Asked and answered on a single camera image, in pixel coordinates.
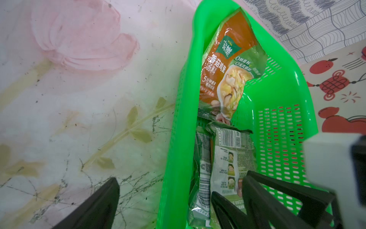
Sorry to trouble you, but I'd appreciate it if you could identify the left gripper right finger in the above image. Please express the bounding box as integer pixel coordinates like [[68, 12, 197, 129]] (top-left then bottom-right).
[[242, 175, 312, 229]]

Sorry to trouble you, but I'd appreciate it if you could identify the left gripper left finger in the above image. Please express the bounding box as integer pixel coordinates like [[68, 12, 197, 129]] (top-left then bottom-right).
[[53, 177, 120, 229]]

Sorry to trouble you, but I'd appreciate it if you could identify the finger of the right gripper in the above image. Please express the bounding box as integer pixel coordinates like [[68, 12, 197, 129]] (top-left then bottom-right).
[[247, 171, 335, 226], [211, 191, 250, 229]]

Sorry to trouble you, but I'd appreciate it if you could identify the green barcode packet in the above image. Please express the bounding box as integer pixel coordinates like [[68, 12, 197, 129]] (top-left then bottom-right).
[[187, 127, 211, 229]]

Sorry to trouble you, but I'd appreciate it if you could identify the white red paper bag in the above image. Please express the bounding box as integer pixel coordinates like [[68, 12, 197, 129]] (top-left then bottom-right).
[[300, 40, 366, 135]]

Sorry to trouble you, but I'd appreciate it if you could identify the orange mushroom soup packet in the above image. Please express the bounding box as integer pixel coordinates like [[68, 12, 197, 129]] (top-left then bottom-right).
[[198, 8, 268, 125]]

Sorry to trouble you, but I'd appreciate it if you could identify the green seaweed packet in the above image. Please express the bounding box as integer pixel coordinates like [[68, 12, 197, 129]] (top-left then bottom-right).
[[206, 122, 256, 212]]

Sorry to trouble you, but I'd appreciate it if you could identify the green plastic basket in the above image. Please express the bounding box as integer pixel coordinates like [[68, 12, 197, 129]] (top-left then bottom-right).
[[156, 1, 318, 229]]

